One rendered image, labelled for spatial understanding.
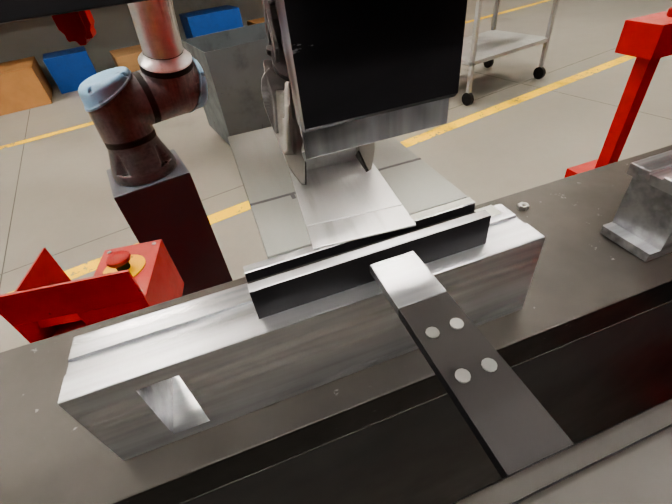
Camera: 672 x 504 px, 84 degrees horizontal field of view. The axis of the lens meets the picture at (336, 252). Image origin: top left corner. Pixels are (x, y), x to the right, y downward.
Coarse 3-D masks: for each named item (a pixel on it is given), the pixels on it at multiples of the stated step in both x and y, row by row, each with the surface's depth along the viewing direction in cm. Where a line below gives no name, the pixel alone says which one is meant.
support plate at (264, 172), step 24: (240, 144) 46; (264, 144) 46; (384, 144) 42; (240, 168) 41; (264, 168) 41; (288, 168) 40; (408, 168) 38; (432, 168) 37; (264, 192) 37; (288, 192) 36; (408, 192) 34; (432, 192) 34; (456, 192) 33; (264, 216) 34; (288, 216) 33; (264, 240) 31; (288, 240) 31
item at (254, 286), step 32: (416, 224) 31; (448, 224) 30; (480, 224) 31; (288, 256) 29; (320, 256) 30; (352, 256) 28; (384, 256) 29; (256, 288) 27; (288, 288) 28; (320, 288) 29
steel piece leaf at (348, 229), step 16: (400, 208) 32; (320, 224) 32; (336, 224) 31; (352, 224) 31; (368, 224) 31; (384, 224) 31; (400, 224) 30; (320, 240) 30; (336, 240) 30; (352, 240) 30
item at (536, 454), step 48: (384, 288) 25; (432, 288) 24; (432, 336) 22; (480, 336) 21; (480, 384) 19; (480, 432) 17; (528, 432) 17; (624, 432) 15; (528, 480) 14; (576, 480) 13; (624, 480) 13
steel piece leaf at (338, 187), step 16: (320, 160) 39; (336, 160) 39; (352, 160) 40; (320, 176) 38; (336, 176) 37; (352, 176) 37; (368, 176) 37; (304, 192) 36; (320, 192) 35; (336, 192) 35; (352, 192) 35; (368, 192) 35; (384, 192) 34; (304, 208) 34; (320, 208) 33; (336, 208) 33; (352, 208) 33; (368, 208) 33; (384, 208) 32
